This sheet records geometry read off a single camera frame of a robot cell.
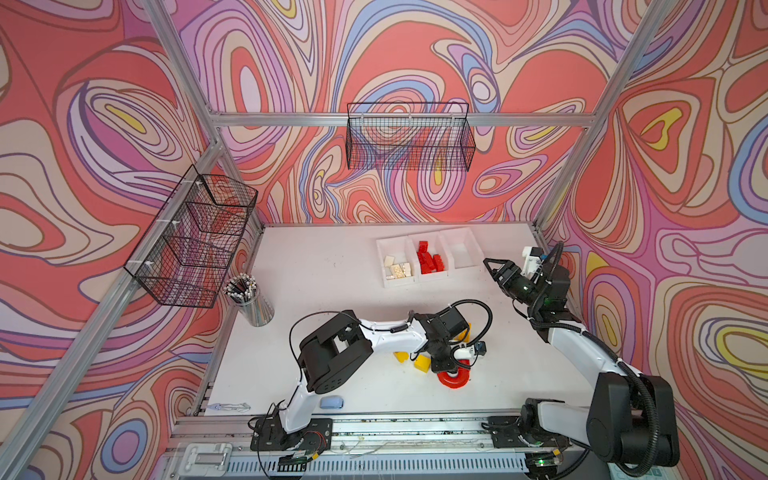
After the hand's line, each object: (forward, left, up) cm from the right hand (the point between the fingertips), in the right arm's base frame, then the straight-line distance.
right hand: (488, 270), depth 84 cm
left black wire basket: (-3, +76, +17) cm, 78 cm away
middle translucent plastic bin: (+19, +13, -16) cm, 28 cm away
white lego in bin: (+11, +22, -13) cm, 28 cm away
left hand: (-19, +10, -17) cm, 28 cm away
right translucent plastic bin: (+20, +1, -16) cm, 26 cm away
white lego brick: (+12, +25, -16) cm, 32 cm away
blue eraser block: (-30, +45, -15) cm, 56 cm away
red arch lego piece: (-25, +11, -18) cm, 32 cm away
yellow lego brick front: (-21, +20, -14) cm, 32 cm away
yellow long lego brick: (-20, +10, -1) cm, 22 cm away
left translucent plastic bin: (+16, +25, -16) cm, 34 cm away
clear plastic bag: (-30, +69, -16) cm, 77 cm away
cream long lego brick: (+17, +28, -16) cm, 36 cm away
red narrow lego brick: (+21, +15, -13) cm, 29 cm away
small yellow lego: (-18, +26, -17) cm, 36 cm away
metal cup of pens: (-5, +69, +1) cm, 69 cm away
